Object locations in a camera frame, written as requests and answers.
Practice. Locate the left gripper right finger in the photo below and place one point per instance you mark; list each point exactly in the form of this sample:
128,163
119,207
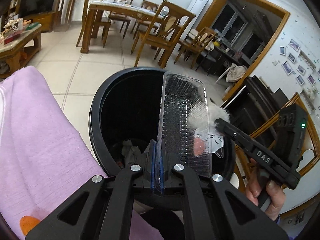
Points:
212,207

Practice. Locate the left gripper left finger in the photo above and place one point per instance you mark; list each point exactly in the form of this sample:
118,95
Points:
102,208

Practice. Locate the white fluffy tissue ball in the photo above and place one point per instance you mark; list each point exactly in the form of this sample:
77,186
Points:
210,119

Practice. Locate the clear plastic tray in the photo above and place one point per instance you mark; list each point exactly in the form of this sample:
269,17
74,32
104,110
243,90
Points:
184,129

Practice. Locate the black trash bin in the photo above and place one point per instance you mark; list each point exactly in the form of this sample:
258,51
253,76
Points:
125,115

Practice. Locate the purple tablecloth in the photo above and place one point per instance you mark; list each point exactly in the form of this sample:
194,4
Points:
43,157

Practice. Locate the wooden dining chair near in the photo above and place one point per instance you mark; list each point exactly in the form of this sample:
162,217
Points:
164,31

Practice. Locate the wooden coffee table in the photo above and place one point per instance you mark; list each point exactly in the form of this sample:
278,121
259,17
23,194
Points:
17,54

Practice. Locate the wooden dining table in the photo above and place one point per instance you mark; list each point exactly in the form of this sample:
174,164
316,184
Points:
102,14

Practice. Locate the tall wooden plant stand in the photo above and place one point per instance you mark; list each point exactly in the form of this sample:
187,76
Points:
63,15

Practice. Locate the black television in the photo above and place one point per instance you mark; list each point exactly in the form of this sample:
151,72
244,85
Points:
30,7

